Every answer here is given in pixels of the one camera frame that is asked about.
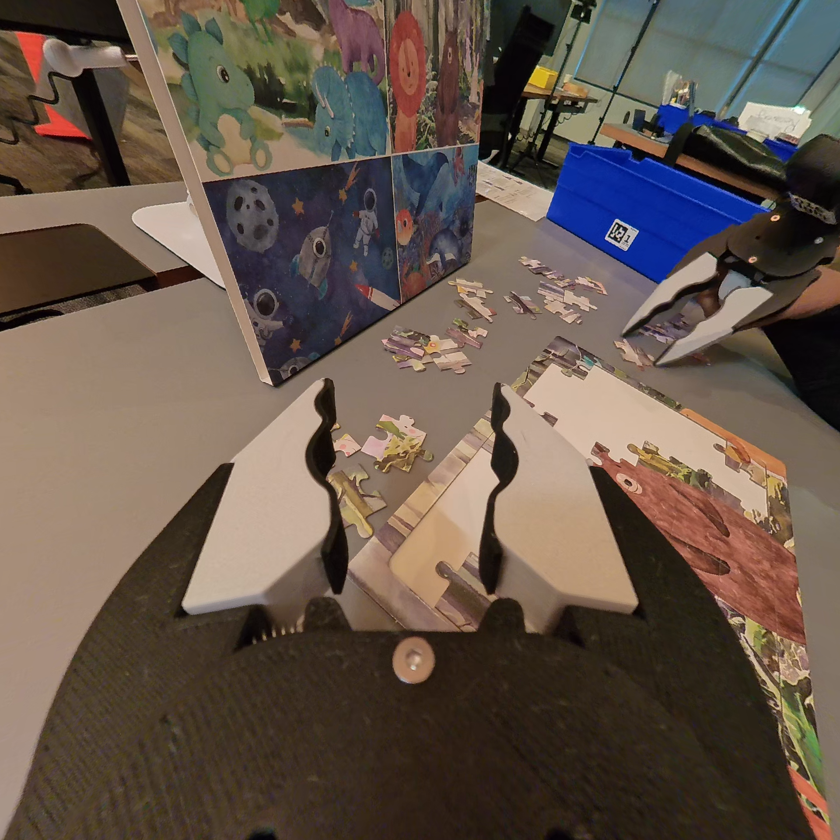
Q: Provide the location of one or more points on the yellow box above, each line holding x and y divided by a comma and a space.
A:
543, 77

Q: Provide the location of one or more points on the small blue storage bin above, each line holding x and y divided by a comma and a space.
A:
676, 118

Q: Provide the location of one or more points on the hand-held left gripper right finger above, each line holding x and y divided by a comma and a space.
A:
564, 538

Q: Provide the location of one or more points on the puzzle pieces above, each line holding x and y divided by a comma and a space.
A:
446, 348

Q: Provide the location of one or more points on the small wooden table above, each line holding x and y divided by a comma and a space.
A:
558, 98

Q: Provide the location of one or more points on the white display board stand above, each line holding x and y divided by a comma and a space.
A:
170, 229

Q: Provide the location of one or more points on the black camera tripod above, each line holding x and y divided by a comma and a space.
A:
577, 39

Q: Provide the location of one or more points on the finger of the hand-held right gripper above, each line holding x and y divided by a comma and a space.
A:
728, 318
676, 289

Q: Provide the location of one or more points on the long wooden table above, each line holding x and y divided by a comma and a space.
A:
630, 134

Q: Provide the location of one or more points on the animal jigsaw puzzle board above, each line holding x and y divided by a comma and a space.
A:
689, 512

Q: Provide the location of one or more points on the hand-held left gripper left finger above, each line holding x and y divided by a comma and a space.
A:
262, 525

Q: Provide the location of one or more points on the person's right hand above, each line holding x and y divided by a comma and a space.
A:
814, 298

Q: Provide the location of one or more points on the black bag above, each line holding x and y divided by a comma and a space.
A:
728, 151

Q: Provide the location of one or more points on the printed paper sheet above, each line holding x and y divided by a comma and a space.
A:
512, 190

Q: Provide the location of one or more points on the person's right forearm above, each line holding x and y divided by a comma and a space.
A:
814, 374

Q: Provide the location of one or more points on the blue plastic bin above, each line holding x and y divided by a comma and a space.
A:
623, 190

